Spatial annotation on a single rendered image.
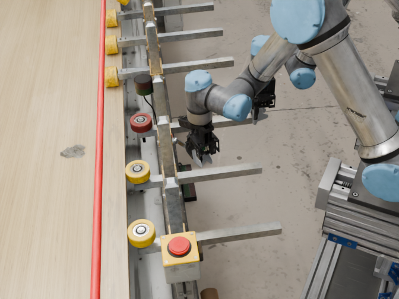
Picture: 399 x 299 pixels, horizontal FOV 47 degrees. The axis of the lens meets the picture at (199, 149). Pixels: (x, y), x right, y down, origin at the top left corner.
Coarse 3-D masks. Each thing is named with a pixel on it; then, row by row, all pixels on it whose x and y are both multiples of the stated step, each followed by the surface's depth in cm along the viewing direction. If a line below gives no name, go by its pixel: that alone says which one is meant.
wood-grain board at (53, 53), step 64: (0, 0) 249; (64, 0) 245; (0, 64) 201; (64, 64) 199; (0, 128) 169; (64, 128) 167; (0, 192) 145; (64, 192) 144; (0, 256) 128; (64, 256) 127; (128, 256) 127
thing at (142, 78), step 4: (140, 76) 153; (144, 76) 152; (148, 76) 152; (136, 80) 151; (140, 80) 151; (144, 80) 151; (148, 80) 151; (148, 88) 152; (144, 96) 156; (152, 108) 160; (156, 120) 163; (156, 124) 165
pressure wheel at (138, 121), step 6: (138, 114) 170; (144, 114) 170; (132, 120) 167; (138, 120) 167; (144, 120) 168; (150, 120) 167; (132, 126) 166; (138, 126) 165; (144, 126) 166; (150, 126) 168; (138, 132) 167; (144, 132) 167; (144, 138) 174
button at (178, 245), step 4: (180, 236) 90; (172, 240) 89; (176, 240) 89; (180, 240) 89; (184, 240) 89; (172, 244) 88; (176, 244) 88; (180, 244) 88; (184, 244) 88; (188, 244) 88; (172, 248) 88; (176, 248) 87; (180, 248) 87; (184, 248) 87; (188, 248) 88; (172, 252) 87; (176, 252) 87; (180, 252) 87; (184, 252) 87
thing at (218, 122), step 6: (216, 120) 173; (222, 120) 172; (228, 120) 172; (234, 120) 173; (246, 120) 174; (156, 126) 172; (174, 126) 171; (180, 126) 171; (216, 126) 173; (222, 126) 174; (228, 126) 174; (150, 132) 171; (156, 132) 171; (174, 132) 172; (180, 132) 173
